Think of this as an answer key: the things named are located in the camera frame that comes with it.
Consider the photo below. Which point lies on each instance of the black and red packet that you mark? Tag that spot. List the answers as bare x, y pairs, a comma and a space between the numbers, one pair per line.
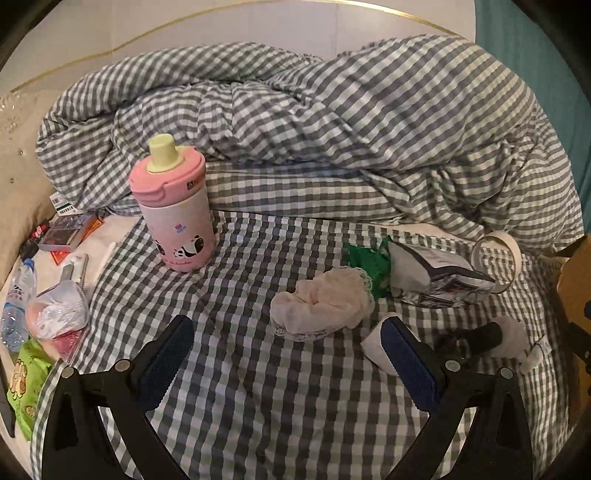
32, 242

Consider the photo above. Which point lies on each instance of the teal curtain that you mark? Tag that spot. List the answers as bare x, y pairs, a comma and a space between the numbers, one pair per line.
531, 55

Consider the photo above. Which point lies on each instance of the clear plastic water bottle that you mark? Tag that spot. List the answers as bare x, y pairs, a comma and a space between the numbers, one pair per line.
16, 300

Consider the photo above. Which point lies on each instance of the clear bag of small things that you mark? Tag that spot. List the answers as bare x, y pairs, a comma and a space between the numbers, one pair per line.
55, 314

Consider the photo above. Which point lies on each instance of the pink panda print bottle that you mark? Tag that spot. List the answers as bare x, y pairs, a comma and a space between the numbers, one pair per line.
180, 221

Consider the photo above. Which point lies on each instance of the brown cardboard box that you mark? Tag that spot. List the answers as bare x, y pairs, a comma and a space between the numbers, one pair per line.
575, 281

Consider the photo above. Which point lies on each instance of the white cloth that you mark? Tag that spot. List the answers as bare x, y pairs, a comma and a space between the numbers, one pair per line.
375, 348

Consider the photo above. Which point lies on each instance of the orange packet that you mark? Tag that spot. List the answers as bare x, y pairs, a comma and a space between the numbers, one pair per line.
95, 225

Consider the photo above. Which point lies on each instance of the white and green small box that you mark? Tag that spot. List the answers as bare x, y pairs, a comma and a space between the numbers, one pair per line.
62, 205

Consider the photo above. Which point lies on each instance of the grey checkered bed sheet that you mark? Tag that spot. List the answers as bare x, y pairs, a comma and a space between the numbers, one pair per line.
258, 369

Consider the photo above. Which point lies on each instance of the black and white plush item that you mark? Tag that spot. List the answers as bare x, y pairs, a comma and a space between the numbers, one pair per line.
491, 337

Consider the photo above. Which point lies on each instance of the cream lace trimmed cloth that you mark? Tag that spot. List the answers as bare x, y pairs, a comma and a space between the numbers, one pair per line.
314, 300

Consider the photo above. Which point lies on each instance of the white tape roll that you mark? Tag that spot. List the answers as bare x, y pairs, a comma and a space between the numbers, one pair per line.
508, 244

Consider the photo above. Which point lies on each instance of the grey checkered duvet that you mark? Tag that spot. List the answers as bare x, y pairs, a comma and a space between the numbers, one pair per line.
323, 115

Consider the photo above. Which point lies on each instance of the white and silver plastic bag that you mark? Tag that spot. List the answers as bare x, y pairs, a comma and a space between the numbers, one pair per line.
429, 272

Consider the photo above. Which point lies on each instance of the white headboard with gold trim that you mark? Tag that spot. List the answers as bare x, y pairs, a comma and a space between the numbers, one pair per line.
184, 27

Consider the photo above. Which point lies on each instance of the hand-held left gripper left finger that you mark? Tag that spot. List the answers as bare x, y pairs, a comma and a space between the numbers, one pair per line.
161, 364

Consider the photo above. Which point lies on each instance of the green snack packet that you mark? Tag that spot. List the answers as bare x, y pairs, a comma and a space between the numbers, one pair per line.
27, 383

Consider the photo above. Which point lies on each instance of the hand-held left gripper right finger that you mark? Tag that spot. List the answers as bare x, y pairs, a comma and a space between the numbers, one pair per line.
411, 364

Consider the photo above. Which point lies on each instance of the dark flat box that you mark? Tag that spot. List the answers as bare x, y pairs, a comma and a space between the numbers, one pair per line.
64, 233

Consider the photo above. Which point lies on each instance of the cream padded cushion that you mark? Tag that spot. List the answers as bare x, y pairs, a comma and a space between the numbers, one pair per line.
23, 184

